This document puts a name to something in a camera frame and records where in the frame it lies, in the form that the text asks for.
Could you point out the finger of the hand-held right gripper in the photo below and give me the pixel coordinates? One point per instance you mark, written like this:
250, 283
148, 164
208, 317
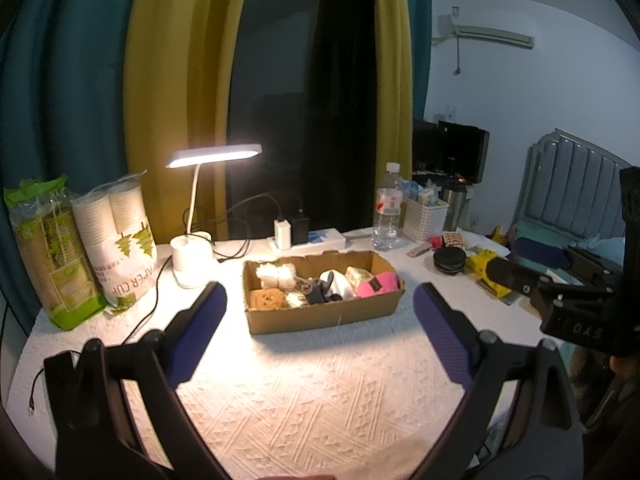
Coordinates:
510, 275
590, 262

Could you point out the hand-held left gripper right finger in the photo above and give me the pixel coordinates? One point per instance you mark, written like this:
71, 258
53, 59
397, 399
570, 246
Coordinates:
445, 330

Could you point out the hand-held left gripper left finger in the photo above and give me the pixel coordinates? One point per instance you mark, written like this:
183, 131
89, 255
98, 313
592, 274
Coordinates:
195, 330

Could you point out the brown fuzzy sock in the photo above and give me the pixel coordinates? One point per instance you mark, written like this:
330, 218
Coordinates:
267, 300

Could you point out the pink sock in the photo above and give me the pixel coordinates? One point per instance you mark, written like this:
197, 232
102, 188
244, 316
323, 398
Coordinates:
377, 285

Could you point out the white fluffy sock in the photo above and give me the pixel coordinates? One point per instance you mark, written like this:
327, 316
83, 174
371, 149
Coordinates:
275, 275

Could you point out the beige fuzzy item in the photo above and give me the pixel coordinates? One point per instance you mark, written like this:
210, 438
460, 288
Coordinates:
296, 299

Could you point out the cardboard box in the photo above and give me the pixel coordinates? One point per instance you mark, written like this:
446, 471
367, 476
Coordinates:
320, 317

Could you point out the dark grey cloth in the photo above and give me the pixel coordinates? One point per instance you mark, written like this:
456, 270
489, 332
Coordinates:
315, 292

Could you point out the person's right hand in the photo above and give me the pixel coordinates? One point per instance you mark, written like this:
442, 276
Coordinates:
620, 365

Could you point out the yellow tool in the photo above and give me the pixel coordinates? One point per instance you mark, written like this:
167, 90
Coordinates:
487, 267

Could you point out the grey metal plate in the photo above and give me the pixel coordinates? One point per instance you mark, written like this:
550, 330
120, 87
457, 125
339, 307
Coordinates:
510, 299

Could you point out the dark blue pillow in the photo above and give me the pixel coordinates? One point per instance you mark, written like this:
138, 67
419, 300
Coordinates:
540, 252

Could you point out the small yellow toy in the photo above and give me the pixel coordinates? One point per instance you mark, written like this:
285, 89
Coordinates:
500, 236

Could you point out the teal bed sheet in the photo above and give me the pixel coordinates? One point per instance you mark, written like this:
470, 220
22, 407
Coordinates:
545, 230

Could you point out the black round container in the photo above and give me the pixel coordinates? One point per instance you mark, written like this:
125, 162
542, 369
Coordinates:
450, 261

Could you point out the checkered card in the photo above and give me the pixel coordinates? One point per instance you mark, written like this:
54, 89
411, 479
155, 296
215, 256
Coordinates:
453, 240

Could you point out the white desk lamp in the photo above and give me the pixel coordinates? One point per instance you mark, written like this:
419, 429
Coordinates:
192, 260

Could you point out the small red item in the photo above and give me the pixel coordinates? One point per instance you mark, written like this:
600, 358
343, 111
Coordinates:
436, 242

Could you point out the grey padded headboard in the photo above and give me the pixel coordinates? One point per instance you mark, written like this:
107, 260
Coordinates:
570, 180

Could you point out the steel thermos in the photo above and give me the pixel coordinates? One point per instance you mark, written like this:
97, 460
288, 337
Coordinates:
455, 207

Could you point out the white plastic basket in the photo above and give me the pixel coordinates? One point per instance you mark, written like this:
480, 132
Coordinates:
425, 222

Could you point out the yellow green packet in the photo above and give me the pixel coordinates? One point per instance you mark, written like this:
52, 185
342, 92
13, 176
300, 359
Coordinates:
434, 197

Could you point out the plain white cloth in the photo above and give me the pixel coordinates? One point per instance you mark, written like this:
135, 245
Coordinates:
340, 285

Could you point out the white paper cups package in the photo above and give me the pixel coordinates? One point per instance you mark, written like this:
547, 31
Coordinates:
120, 240

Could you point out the white embossed tablecloth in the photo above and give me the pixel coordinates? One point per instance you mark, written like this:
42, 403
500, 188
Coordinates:
300, 400

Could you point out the blue plastic bag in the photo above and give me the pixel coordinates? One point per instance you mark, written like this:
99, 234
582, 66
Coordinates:
414, 189

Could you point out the clear water bottle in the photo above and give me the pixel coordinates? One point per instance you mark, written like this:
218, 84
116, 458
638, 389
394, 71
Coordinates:
386, 215

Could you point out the white charger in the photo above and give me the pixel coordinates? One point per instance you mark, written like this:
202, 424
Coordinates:
282, 234

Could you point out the black monitor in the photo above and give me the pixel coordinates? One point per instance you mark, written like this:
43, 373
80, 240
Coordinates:
425, 145
465, 150

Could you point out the black charger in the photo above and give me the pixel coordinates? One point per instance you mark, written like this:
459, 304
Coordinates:
300, 230

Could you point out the white power strip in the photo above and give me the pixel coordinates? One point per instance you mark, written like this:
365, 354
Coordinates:
325, 240

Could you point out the brown paper cups package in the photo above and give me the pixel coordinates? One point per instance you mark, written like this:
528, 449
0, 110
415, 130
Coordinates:
55, 260

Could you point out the white air conditioner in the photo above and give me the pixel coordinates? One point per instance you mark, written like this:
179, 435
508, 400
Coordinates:
492, 32

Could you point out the yellow curtain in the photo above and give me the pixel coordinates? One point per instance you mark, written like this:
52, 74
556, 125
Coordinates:
175, 60
392, 60

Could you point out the teal curtain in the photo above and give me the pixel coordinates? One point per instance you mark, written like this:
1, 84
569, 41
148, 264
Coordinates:
419, 35
60, 85

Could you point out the dark window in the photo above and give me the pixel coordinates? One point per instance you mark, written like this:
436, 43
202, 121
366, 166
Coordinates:
310, 85

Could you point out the white wall socket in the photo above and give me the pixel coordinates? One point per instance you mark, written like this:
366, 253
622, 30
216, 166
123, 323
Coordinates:
452, 113

